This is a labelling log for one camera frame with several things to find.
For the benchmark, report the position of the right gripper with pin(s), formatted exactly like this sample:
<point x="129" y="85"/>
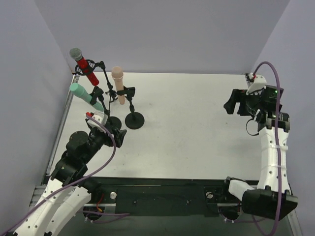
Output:
<point x="240" y="104"/>

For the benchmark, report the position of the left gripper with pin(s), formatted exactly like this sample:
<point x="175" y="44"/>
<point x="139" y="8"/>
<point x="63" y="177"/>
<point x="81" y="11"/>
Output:
<point x="114" y="136"/>

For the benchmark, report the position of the black round-base stand front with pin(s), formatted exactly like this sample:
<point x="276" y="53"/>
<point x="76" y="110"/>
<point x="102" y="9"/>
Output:
<point x="134" y="120"/>

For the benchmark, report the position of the black round-base stand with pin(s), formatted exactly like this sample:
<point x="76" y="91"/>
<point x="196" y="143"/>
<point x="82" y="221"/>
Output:
<point x="97" y="95"/>
<point x="134" y="120"/>

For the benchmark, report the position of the peach toy microphone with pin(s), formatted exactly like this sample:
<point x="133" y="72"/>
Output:
<point x="117" y="75"/>

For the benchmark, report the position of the mint green toy microphone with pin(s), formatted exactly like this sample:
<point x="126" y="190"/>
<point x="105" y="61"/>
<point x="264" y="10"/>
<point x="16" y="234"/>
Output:
<point x="81" y="93"/>

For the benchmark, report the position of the red glitter microphone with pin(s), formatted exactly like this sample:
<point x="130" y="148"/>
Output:
<point x="83" y="65"/>

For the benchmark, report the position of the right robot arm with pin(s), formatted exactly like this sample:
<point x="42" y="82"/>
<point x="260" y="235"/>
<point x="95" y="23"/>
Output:
<point x="272" y="198"/>

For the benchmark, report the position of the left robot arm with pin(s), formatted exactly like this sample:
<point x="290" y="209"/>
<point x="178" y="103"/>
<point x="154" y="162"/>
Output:
<point x="69" y="187"/>

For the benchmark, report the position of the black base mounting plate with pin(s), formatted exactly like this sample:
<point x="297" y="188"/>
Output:
<point x="164" y="197"/>

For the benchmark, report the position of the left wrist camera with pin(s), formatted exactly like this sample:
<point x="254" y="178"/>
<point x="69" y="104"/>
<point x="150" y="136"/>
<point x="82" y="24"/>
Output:
<point x="97" y="118"/>

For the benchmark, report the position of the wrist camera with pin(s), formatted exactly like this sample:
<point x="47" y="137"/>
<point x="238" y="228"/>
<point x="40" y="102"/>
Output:
<point x="97" y="118"/>
<point x="255" y="83"/>

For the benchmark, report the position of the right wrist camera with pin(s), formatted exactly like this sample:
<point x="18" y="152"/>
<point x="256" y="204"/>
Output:
<point x="255" y="83"/>

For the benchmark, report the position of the aluminium frame rail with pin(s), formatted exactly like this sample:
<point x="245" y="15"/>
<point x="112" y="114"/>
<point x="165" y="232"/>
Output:
<point x="38" y="191"/>

